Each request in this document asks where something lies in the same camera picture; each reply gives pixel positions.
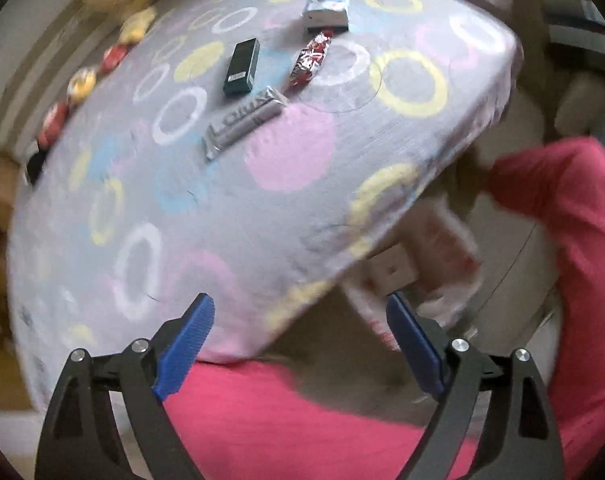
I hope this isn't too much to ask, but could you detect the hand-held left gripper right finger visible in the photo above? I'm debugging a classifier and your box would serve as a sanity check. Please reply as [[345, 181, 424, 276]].
[[385, 290, 566, 480]]

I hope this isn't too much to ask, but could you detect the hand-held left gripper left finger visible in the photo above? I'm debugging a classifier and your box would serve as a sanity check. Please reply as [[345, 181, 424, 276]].
[[35, 292, 216, 480]]

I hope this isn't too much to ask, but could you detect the white square box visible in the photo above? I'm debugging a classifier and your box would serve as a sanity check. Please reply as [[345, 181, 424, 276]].
[[370, 244, 416, 293]]

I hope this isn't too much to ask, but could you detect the waste bin with white bag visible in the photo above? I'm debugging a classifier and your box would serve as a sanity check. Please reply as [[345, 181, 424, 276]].
[[340, 195, 486, 353]]

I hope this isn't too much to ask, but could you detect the silver packet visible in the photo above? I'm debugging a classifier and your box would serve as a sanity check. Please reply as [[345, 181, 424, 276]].
[[200, 86, 288, 163]]

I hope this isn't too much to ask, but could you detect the dark green box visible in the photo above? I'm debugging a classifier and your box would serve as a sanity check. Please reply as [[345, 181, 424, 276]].
[[222, 37, 262, 98]]

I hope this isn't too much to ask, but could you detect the red white packet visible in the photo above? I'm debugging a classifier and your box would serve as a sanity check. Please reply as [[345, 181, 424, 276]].
[[284, 30, 336, 93]]

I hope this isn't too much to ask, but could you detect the blue white packet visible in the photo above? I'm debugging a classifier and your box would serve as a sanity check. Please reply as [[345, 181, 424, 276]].
[[301, 0, 351, 33]]

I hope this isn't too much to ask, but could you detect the bed with circle-patterned sheet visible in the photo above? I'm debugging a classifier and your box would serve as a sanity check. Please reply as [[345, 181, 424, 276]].
[[7, 0, 526, 411]]

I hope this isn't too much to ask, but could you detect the black plush toy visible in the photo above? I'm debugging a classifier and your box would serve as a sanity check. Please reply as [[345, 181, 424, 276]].
[[26, 152, 48, 186]]

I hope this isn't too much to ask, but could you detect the yellow white plush toy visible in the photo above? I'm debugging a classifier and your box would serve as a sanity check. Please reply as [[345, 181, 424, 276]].
[[67, 67, 98, 101]]

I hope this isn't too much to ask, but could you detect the small red plush toy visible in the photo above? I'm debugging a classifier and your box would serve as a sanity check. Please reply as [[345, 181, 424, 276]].
[[101, 45, 130, 68]]

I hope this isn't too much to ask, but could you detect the striped wooden headboard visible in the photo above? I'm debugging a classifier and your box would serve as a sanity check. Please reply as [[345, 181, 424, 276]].
[[0, 0, 128, 151]]

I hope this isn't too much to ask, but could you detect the yellow duck plush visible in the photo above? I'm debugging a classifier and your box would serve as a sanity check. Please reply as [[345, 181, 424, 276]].
[[117, 7, 158, 43]]

